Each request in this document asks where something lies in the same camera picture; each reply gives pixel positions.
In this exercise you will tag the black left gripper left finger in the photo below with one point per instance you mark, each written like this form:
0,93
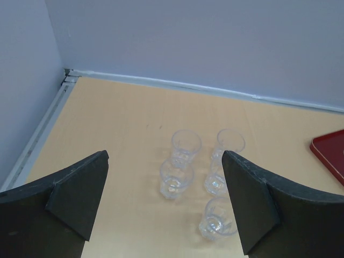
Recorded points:
54,215

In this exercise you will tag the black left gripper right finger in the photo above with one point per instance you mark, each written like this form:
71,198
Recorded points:
277,217

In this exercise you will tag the clear faceted glass five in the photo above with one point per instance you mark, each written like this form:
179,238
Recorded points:
218,220

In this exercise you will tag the clear faceted glass four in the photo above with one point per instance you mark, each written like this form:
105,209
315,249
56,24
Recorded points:
215,182

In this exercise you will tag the clear faceted glass two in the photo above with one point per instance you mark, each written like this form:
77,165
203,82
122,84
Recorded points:
228,140

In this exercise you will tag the clear faceted glass three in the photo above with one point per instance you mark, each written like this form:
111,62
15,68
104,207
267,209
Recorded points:
176,175

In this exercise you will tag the clear faceted glass one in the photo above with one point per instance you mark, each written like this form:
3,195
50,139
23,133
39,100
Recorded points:
186,144

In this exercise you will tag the red tray gold emblem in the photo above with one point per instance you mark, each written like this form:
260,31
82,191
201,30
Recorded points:
328,149

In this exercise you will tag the aluminium left rail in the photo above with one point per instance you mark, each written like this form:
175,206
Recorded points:
29,155

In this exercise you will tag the aluminium rail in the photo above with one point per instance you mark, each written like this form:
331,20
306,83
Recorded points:
201,89
29,155

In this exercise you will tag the aluminium back rail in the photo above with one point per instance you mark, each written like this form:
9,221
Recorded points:
201,89

